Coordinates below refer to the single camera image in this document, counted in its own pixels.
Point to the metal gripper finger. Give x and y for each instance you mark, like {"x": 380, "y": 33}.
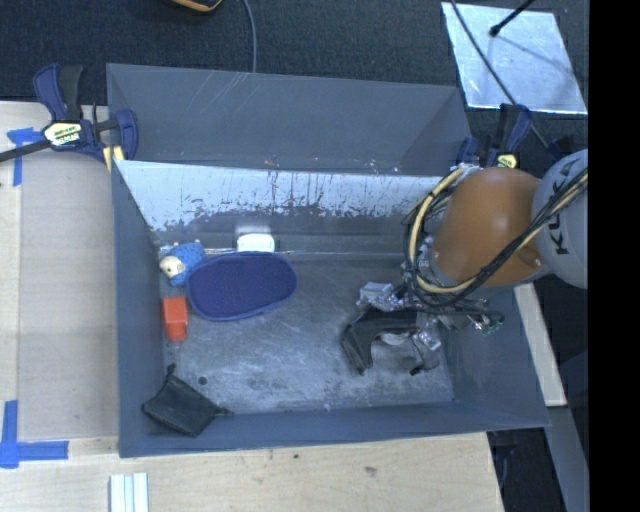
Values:
{"x": 428, "y": 346}
{"x": 376, "y": 292}

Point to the grey metal bin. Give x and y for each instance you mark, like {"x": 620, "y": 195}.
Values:
{"x": 280, "y": 360}

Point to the white block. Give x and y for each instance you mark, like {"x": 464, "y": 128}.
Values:
{"x": 255, "y": 243}

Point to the blue oval slipper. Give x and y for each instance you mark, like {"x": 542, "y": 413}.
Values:
{"x": 242, "y": 286}

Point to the blue toy with cream face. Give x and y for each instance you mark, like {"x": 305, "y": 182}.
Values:
{"x": 186, "y": 260}

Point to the orange-red block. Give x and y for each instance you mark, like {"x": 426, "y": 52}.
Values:
{"x": 175, "y": 316}

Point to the black cloth pouch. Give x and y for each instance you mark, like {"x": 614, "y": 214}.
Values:
{"x": 180, "y": 407}

